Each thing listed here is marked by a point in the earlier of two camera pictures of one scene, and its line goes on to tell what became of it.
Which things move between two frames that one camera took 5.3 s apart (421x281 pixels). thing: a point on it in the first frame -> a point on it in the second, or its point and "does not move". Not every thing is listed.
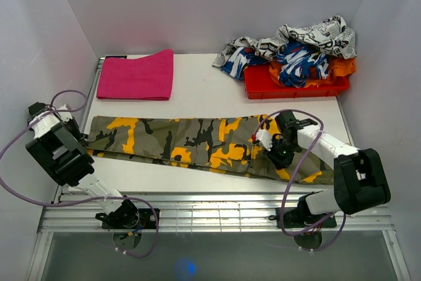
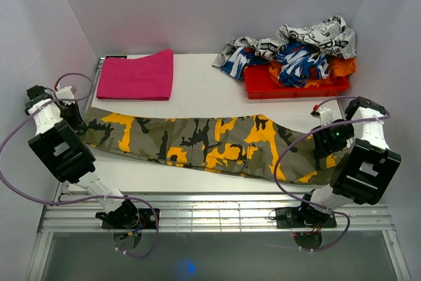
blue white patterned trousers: (298, 64) does not move
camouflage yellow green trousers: (224, 141) does not move
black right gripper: (278, 162) -> (322, 150)
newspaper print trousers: (331, 34) does not move
